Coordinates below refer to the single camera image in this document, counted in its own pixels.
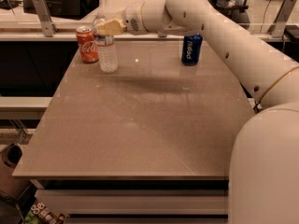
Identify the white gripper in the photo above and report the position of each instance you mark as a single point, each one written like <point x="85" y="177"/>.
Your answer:
<point x="133" y="19"/>

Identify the clear plastic water bottle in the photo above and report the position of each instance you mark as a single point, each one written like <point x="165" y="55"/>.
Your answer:
<point x="107" y="54"/>

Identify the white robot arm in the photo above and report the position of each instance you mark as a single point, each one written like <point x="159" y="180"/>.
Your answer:
<point x="264" y="166"/>

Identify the red coke can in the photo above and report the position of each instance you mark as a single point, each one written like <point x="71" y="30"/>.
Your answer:
<point x="86" y="44"/>

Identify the blue pepsi can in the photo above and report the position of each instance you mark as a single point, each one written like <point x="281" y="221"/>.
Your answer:
<point x="191" y="49"/>

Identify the black box on counter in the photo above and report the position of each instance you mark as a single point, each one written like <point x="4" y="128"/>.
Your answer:
<point x="62" y="0"/>

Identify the brown bin with hole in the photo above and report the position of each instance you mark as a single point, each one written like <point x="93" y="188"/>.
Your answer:
<point x="10" y="186"/>

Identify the colourful snack bag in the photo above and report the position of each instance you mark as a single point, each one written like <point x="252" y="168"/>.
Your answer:
<point x="39" y="213"/>

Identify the left metal rail bracket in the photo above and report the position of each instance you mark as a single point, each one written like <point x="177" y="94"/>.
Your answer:
<point x="42" y="11"/>

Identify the right metal rail bracket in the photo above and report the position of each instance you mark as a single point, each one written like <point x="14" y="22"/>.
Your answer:
<point x="277" y="28"/>

